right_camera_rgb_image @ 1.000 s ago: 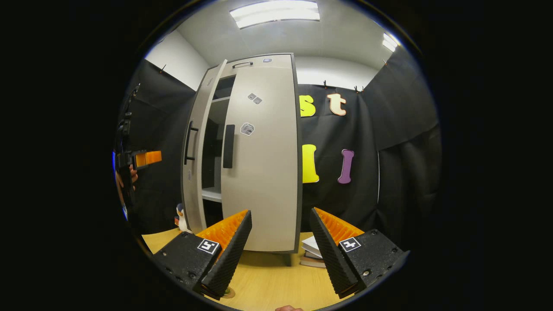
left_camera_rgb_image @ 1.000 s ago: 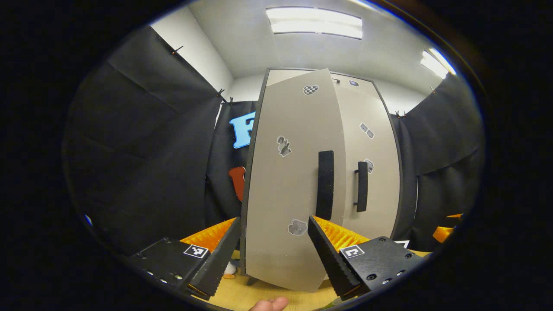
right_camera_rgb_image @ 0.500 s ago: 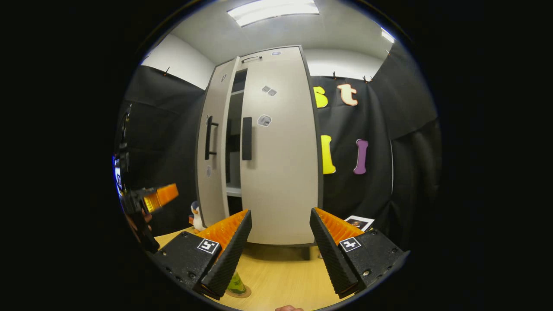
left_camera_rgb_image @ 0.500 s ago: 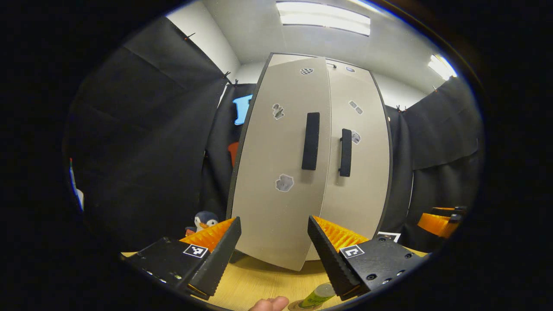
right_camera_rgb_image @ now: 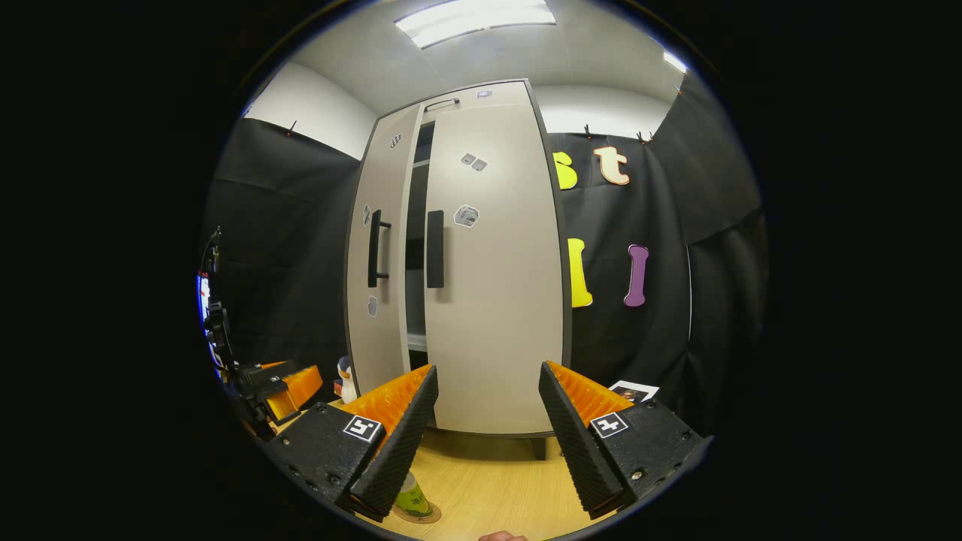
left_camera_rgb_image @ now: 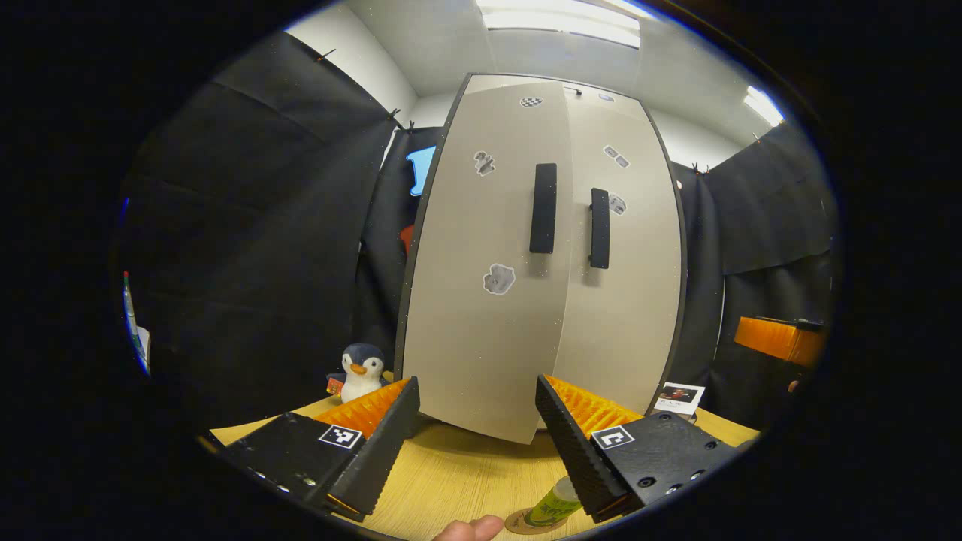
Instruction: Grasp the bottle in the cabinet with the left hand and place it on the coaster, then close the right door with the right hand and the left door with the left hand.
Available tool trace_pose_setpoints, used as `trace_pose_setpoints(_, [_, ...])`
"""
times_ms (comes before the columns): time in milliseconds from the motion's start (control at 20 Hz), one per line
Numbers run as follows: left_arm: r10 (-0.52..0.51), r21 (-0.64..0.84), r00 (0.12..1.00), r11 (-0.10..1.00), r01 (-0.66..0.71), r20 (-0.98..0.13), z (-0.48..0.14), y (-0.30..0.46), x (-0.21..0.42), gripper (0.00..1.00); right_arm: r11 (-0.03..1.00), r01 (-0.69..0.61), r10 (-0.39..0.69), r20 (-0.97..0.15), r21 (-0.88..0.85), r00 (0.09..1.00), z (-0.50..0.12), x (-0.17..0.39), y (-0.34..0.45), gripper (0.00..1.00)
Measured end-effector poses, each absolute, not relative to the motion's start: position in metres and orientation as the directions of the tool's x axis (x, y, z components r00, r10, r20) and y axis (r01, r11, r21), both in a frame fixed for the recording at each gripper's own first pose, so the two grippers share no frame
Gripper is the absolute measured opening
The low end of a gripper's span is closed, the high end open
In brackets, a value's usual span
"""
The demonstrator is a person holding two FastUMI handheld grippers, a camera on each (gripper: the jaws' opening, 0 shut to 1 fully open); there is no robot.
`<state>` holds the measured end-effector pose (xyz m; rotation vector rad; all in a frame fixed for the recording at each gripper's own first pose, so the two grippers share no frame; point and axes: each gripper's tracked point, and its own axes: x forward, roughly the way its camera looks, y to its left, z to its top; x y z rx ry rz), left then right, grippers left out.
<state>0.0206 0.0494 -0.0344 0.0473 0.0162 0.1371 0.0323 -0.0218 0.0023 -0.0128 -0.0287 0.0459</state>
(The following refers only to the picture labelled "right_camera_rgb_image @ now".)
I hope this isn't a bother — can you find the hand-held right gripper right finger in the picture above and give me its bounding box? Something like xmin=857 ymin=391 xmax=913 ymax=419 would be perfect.
xmin=538 ymin=361 xmax=713 ymax=521

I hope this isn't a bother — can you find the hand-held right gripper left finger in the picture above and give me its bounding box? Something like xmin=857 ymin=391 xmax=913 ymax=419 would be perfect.
xmin=263 ymin=364 xmax=440 ymax=527

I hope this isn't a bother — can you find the green label bottle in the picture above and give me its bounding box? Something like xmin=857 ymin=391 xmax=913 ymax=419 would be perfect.
xmin=394 ymin=472 xmax=435 ymax=519

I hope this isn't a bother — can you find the round wooden coaster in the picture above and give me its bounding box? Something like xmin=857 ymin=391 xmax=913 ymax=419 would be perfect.
xmin=391 ymin=502 xmax=443 ymax=524

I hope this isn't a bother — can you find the grey cabinet door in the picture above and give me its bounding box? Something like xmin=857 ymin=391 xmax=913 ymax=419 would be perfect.
xmin=344 ymin=103 xmax=423 ymax=399
xmin=422 ymin=104 xmax=572 ymax=437

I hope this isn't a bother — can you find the grey cabinet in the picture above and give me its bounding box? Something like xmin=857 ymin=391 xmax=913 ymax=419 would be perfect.
xmin=344 ymin=79 xmax=573 ymax=461

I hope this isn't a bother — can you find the penguin toy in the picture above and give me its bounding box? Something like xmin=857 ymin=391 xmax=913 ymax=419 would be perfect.
xmin=336 ymin=355 xmax=360 ymax=405

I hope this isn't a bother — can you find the white photo card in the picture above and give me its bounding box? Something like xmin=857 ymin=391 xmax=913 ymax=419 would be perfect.
xmin=609 ymin=380 xmax=661 ymax=404

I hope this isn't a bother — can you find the computer monitor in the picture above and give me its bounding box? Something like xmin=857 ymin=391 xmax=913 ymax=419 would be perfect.
xmin=197 ymin=272 xmax=216 ymax=354

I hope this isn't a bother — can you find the black backdrop cloth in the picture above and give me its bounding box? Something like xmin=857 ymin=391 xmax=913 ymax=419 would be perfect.
xmin=199 ymin=71 xmax=769 ymax=437

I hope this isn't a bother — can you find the large ceiling light panel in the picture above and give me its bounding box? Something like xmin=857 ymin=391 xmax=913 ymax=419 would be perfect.
xmin=392 ymin=0 xmax=557 ymax=50

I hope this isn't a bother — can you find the black left door handle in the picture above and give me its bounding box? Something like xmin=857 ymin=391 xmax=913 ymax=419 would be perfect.
xmin=367 ymin=209 xmax=392 ymax=289

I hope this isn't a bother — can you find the black door handle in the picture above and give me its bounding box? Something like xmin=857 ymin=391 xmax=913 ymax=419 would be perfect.
xmin=426 ymin=210 xmax=446 ymax=289
xmin=367 ymin=209 xmax=392 ymax=289

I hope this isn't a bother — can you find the black right door handle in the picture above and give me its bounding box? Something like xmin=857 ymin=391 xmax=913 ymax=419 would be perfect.
xmin=426 ymin=210 xmax=446 ymax=289

